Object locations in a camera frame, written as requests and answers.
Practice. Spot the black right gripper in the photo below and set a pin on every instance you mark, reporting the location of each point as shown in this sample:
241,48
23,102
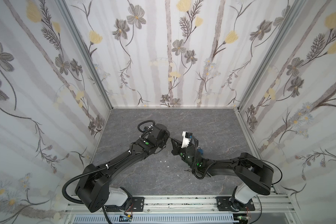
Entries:
180,147

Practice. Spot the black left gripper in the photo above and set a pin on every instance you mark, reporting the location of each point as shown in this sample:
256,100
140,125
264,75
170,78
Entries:
162,141

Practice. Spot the blue padlock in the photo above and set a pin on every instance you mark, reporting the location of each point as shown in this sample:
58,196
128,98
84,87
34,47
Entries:
200,151

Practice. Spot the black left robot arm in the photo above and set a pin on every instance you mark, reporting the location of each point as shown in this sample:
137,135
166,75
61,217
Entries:
93,188

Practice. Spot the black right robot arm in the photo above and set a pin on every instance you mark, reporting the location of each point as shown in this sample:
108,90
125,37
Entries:
255,174

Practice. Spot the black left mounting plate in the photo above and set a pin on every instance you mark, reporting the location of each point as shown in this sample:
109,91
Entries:
137,204

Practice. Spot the black mounting plate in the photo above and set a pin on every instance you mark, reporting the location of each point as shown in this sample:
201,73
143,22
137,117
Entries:
224,204
137,204

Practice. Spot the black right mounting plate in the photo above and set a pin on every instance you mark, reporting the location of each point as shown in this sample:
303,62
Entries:
224,204

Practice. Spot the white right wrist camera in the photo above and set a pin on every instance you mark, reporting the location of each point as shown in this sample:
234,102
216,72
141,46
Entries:
187,137

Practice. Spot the white slotted cable duct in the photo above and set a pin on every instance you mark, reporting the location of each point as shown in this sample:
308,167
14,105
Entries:
174,219

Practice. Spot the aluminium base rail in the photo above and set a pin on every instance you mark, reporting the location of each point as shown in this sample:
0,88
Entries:
274,203

